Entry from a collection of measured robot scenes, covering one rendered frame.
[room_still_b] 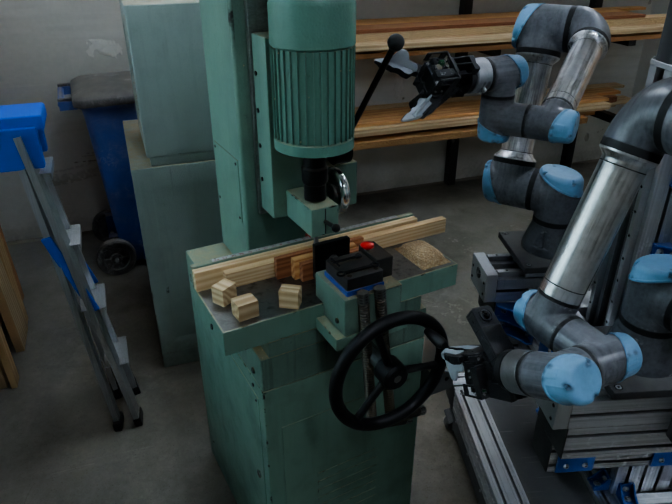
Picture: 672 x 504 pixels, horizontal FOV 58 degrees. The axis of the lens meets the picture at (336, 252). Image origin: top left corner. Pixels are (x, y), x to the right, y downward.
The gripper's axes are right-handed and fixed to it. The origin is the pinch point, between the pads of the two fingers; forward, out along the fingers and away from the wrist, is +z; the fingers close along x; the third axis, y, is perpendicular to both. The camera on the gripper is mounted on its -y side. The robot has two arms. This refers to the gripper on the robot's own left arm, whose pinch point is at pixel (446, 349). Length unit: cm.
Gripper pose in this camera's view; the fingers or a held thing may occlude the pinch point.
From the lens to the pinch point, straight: 125.0
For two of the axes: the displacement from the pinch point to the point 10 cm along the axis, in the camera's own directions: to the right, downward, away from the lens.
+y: 1.9, 9.8, 0.1
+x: 9.0, -1.8, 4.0
